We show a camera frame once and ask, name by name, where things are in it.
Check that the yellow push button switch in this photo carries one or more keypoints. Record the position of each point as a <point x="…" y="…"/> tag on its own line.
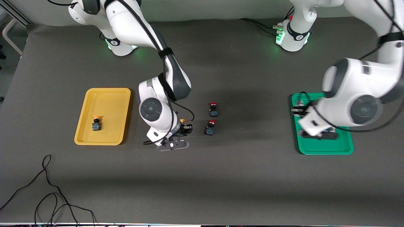
<point x="96" y="126"/>
<point x="182" y="120"/>

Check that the red push button switch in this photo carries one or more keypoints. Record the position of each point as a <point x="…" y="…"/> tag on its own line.
<point x="210" y="129"/>
<point x="213" y="111"/>

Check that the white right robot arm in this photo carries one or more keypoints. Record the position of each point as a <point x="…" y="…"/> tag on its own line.
<point x="126" y="22"/>

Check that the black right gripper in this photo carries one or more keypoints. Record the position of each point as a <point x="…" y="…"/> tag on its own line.
<point x="184" y="130"/>

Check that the white tubular frame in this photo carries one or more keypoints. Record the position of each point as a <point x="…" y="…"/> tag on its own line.
<point x="3" y="31"/>

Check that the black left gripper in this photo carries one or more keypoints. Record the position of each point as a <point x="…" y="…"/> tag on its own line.
<point x="303" y="109"/>

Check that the yellow plastic tray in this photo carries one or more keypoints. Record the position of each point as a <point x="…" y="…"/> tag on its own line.
<point x="107" y="135"/>

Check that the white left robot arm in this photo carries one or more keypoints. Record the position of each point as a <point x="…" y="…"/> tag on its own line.
<point x="363" y="82"/>

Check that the black metal rail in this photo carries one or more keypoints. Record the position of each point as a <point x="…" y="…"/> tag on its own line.
<point x="15" y="15"/>

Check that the green plastic tray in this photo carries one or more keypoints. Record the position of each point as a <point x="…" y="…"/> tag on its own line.
<point x="325" y="146"/>

